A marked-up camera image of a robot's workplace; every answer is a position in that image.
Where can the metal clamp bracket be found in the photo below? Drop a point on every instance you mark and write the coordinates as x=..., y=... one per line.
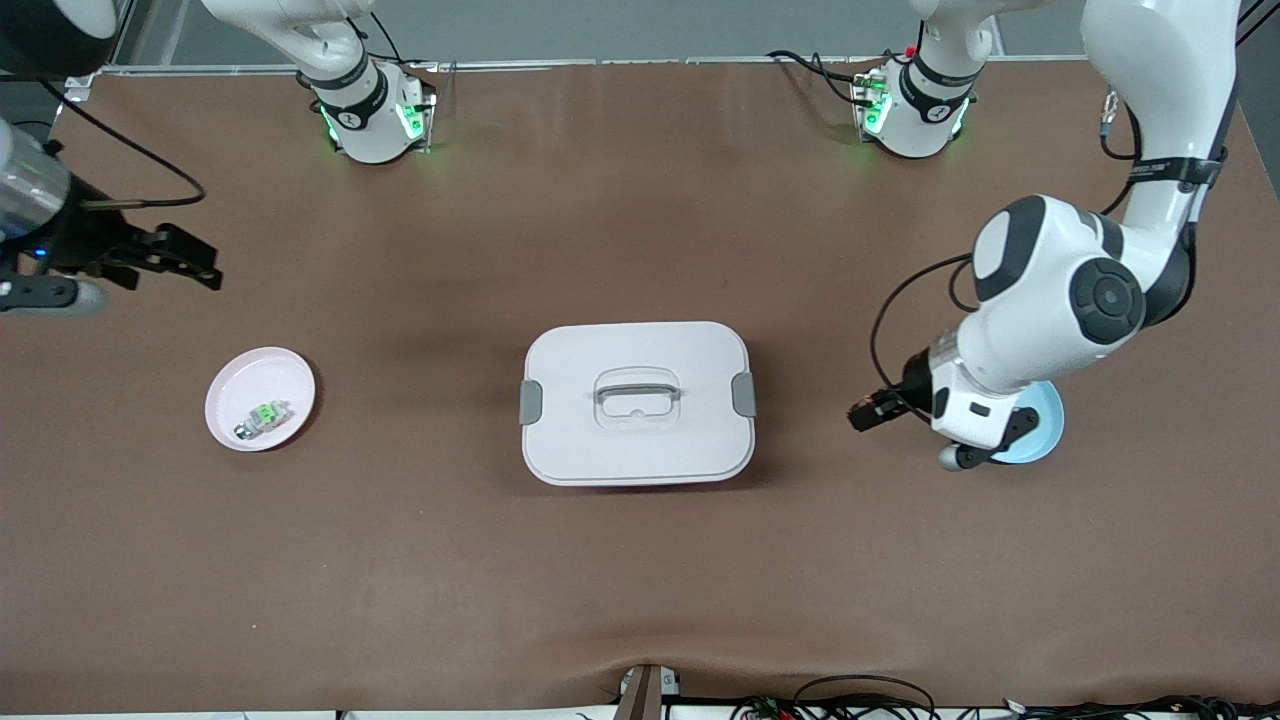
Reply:
x=645, y=695

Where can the pink round plate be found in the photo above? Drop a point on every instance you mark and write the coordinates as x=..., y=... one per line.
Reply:
x=260, y=375

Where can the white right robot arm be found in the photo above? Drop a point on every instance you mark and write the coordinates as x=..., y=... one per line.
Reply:
x=360, y=120

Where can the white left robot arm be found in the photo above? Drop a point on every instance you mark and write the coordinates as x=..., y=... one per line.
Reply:
x=1050, y=300

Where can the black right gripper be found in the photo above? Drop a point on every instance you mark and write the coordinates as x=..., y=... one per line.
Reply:
x=82, y=240

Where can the aluminium table edge rail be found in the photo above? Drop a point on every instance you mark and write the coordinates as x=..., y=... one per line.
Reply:
x=600, y=63

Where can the white lidded box grey latches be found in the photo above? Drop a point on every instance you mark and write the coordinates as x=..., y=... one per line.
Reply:
x=640, y=450

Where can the green push-button switch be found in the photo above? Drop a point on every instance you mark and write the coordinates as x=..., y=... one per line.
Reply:
x=265, y=412

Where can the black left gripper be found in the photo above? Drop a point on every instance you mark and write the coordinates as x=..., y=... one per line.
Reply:
x=912, y=391

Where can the blue round plate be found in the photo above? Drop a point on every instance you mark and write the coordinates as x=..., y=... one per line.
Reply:
x=1045, y=420

